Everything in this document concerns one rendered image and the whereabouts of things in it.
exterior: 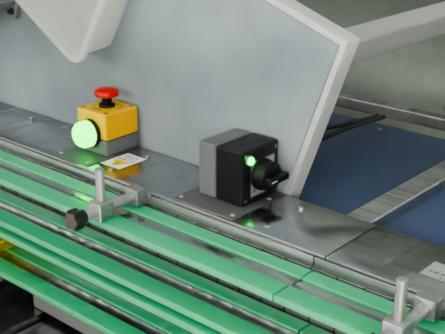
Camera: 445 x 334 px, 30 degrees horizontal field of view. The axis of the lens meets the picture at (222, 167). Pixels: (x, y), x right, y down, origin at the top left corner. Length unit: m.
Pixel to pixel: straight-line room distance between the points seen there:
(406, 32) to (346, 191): 0.26
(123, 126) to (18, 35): 0.33
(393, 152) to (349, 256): 0.44
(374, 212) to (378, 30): 0.28
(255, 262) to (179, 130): 0.33
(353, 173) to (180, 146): 0.28
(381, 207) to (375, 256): 0.16
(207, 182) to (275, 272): 0.21
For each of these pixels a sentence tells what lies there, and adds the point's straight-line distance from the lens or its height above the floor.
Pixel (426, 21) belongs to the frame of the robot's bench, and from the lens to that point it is 1.36.
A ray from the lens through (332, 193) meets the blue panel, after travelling 1.24.
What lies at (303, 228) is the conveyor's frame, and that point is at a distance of 1.08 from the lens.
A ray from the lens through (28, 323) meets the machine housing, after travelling 1.50.
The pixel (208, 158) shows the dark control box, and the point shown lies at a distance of 1.14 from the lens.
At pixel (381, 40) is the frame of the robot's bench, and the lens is 1.25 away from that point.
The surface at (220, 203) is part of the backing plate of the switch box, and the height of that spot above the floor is 0.84.
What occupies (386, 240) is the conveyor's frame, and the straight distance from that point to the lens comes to 1.06.
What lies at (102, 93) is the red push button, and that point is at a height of 0.81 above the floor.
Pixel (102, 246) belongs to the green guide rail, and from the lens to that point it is 1.25.
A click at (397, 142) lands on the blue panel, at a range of 1.48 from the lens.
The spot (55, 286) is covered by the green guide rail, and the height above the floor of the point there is 0.94.
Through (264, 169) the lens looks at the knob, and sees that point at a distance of 1.12.
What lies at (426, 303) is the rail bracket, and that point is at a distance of 0.93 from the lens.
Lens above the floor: 1.63
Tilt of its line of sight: 45 degrees down
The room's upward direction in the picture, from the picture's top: 112 degrees counter-clockwise
